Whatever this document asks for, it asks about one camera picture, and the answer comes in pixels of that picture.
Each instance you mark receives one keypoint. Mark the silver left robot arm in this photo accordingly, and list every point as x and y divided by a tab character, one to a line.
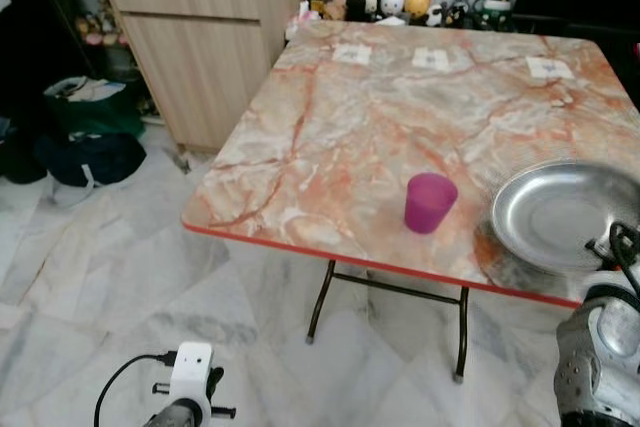
172	417

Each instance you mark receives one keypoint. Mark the dark blue bag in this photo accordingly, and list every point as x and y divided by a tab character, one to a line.
90	159

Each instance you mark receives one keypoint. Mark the purple plastic cup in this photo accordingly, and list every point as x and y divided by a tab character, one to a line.
430	205

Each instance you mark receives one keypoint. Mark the dark green bag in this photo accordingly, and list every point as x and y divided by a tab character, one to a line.
95	112

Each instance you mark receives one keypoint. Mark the silver metal plate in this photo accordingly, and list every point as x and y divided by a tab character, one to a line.
555	215

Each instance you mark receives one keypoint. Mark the light wooden cabinet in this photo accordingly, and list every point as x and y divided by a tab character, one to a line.
200	47

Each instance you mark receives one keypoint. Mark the white paper label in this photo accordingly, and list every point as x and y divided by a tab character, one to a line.
431	59
352	54
550	68

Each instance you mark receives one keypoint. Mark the black plush toy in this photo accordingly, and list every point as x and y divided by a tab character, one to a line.
366	5

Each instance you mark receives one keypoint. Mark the white round toy figure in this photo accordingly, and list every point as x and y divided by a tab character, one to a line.
394	1

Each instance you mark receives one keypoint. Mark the yellow orange toy figure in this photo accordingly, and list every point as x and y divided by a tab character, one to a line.
418	2

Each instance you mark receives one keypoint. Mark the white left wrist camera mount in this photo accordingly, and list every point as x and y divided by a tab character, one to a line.
190	372

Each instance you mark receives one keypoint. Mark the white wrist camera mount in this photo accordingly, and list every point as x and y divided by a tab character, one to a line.
190	372
602	251

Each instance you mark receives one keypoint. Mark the black metal table leg frame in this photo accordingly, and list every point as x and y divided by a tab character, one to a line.
462	337

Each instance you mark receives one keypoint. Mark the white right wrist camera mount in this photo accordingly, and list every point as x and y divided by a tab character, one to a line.
602	251

